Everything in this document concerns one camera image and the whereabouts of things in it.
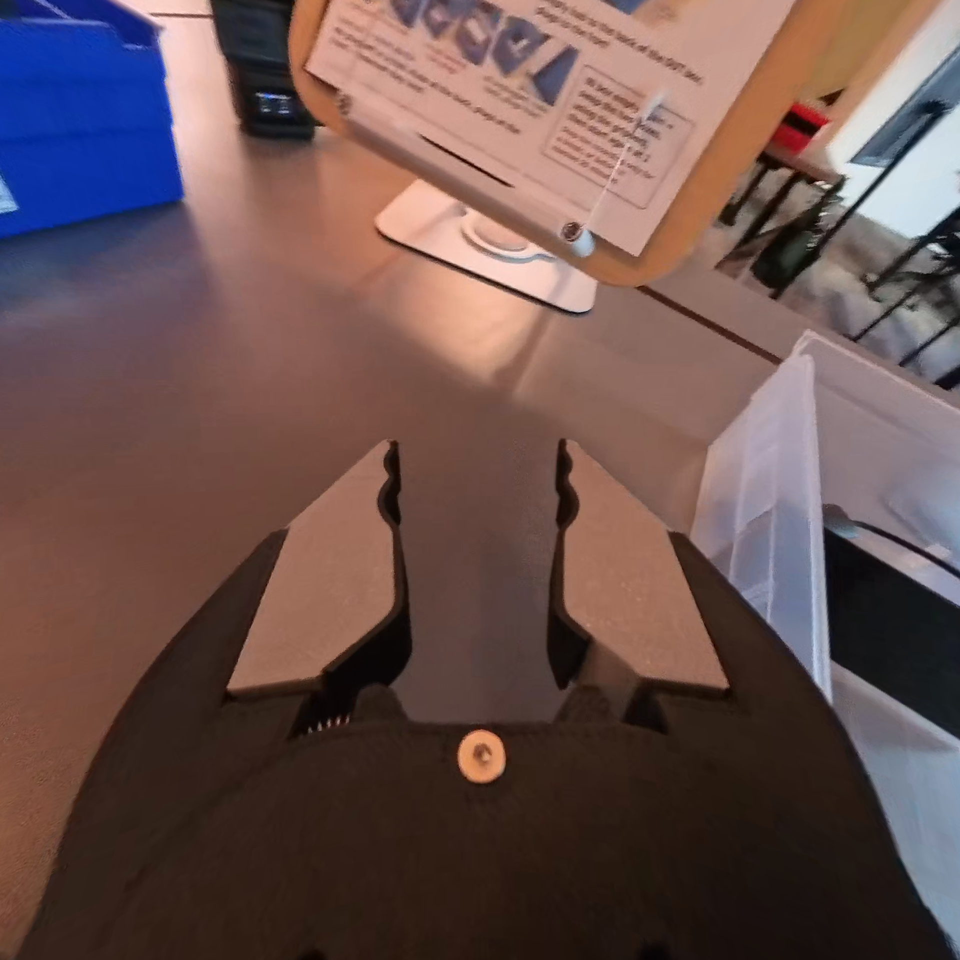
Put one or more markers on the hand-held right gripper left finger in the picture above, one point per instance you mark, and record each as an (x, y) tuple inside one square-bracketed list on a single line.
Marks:
[(322, 592)]

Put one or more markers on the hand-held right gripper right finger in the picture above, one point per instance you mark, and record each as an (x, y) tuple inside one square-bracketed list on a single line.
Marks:
[(634, 592)]

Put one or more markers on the blue plastic bin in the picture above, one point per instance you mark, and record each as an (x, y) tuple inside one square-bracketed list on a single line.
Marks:
[(75, 135)]

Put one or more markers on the clear plastic container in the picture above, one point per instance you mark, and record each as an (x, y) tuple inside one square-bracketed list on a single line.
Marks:
[(757, 487)]

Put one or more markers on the white stand base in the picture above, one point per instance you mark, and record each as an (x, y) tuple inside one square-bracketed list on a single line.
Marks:
[(450, 232)]

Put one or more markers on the black-legged table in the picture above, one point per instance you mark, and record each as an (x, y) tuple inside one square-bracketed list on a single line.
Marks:
[(795, 161)]

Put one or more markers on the red plastic crate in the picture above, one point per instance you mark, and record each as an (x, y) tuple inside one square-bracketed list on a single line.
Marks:
[(802, 127)]

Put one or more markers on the black device with small display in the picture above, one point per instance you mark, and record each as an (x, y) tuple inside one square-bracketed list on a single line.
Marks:
[(262, 67)]

